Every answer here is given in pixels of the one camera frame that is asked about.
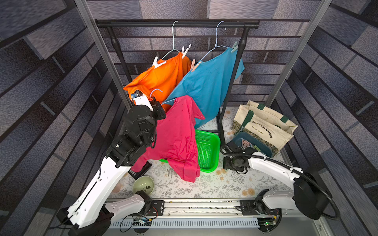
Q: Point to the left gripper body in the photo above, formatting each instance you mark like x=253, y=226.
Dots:
x=156, y=112

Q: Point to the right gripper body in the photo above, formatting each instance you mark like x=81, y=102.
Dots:
x=246, y=144

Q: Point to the orange garment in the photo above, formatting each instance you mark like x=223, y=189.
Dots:
x=157, y=84

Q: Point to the pink garment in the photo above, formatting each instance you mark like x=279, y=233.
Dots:
x=176, y=141

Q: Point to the white clothespin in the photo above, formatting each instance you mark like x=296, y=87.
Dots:
x=234, y=47
x=185, y=51
x=157, y=64

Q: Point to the blue t-shirt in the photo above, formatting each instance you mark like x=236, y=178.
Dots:
x=207, y=85

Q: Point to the beige clothespin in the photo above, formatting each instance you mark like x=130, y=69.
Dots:
x=194, y=65

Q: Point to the white plastic hanger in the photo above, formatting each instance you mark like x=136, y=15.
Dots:
x=173, y=41

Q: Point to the light blue wire hanger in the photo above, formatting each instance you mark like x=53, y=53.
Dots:
x=210, y=43

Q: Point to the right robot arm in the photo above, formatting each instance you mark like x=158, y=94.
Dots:
x=307, y=193

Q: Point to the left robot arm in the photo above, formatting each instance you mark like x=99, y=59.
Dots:
x=122, y=154

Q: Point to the teal clothespin tray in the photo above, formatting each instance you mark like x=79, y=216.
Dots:
x=245, y=140

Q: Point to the green plastic laundry basket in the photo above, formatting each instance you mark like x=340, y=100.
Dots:
x=208, y=146

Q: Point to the black calculator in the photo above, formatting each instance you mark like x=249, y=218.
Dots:
x=141, y=173

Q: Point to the green ceramic bowl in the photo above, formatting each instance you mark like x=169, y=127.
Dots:
x=145, y=184

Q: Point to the black clothes rack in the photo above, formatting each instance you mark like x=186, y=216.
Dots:
x=246, y=26

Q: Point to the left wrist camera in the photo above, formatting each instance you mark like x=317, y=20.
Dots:
x=141, y=99

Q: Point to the cream tote bag green handles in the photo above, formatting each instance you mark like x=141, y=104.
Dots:
x=268, y=126

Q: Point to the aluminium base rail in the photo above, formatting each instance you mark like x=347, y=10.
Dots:
x=200, y=208

